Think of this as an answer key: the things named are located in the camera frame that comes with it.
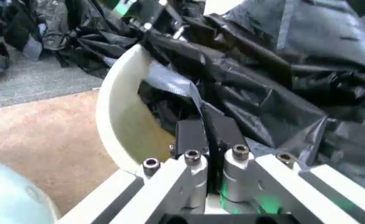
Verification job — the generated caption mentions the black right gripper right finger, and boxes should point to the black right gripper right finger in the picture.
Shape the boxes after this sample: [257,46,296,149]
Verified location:
[209,109,365,224]

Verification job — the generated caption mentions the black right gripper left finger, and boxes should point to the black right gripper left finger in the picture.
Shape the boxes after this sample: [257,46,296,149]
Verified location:
[57,119,211,224]

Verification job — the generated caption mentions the black plastic garbage bag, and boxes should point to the black plastic garbage bag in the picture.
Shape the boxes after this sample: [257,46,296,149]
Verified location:
[0,0,50,83]
[41,0,365,194]

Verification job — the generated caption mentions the white round trash bin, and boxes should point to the white round trash bin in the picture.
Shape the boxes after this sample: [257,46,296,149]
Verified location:
[94,43,179,176]

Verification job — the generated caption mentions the brown floor rug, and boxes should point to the brown floor rug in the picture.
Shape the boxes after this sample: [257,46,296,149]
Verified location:
[0,87,130,217]

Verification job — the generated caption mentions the pale rounded robot shell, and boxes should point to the pale rounded robot shell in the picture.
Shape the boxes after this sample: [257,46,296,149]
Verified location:
[0,154,61,224]

